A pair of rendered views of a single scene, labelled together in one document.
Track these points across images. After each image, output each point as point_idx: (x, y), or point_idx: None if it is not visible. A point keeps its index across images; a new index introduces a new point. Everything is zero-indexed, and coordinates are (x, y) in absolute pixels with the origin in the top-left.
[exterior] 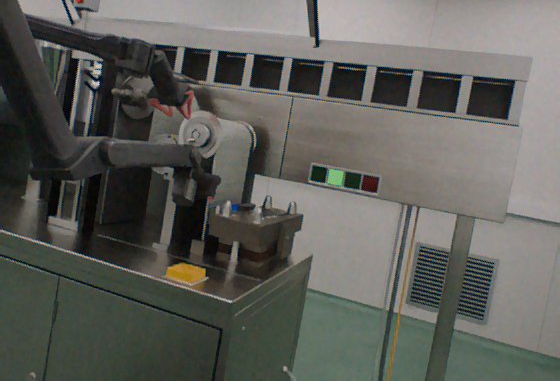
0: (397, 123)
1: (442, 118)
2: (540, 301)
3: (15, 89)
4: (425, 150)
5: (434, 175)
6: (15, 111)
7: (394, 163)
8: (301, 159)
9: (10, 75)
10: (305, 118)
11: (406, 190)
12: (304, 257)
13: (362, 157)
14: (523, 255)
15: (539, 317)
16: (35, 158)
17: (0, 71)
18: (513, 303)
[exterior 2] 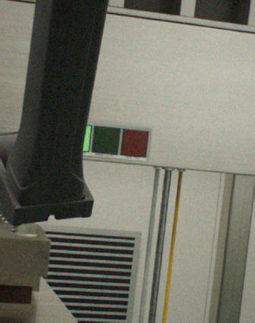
0: (169, 42)
1: (232, 33)
2: (199, 284)
3: (78, 77)
4: (212, 83)
5: (226, 121)
6: (51, 112)
7: (168, 107)
8: (12, 110)
9: (83, 56)
10: (14, 36)
11: (188, 148)
12: (44, 281)
13: (118, 100)
14: (173, 218)
15: (199, 308)
16: (40, 188)
17: (69, 50)
18: (164, 296)
